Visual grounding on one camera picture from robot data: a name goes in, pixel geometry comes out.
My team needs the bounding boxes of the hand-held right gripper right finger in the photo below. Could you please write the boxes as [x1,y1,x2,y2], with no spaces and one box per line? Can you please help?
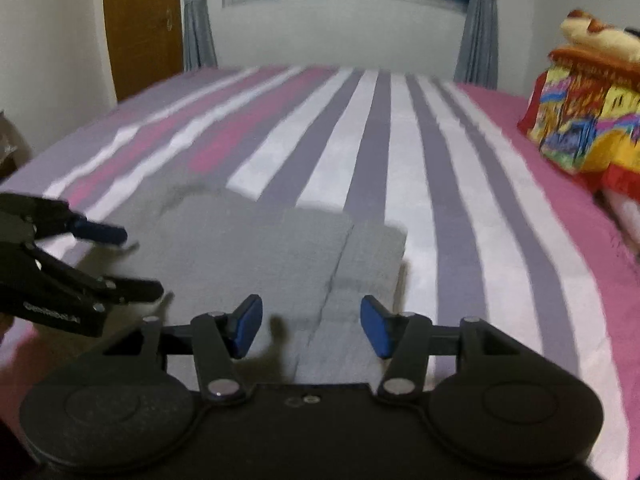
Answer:
[360,294,522,404]

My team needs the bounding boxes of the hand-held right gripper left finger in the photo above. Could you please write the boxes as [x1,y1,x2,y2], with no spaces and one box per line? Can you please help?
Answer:
[102,294,264,405]

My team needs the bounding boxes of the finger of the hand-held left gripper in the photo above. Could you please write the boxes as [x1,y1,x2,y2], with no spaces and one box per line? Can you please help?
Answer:
[0,192,129,249]
[0,241,165,307]

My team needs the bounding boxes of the grey pants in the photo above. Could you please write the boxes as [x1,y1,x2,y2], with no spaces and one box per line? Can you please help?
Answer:
[75,167,409,387]

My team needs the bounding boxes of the striped pink purple bed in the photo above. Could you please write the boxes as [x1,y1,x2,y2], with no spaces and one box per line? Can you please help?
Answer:
[0,62,640,480]

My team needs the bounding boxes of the brown wooden door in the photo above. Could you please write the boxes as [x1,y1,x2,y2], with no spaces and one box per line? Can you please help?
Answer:
[102,0,185,104]

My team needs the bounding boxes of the grey curtain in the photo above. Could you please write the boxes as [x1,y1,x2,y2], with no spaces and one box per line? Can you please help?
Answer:
[175,0,220,74]
[452,0,509,89]

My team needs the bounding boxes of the colourful red-edged blanket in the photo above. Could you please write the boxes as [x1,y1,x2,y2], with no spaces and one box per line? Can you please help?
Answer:
[517,45,640,197]

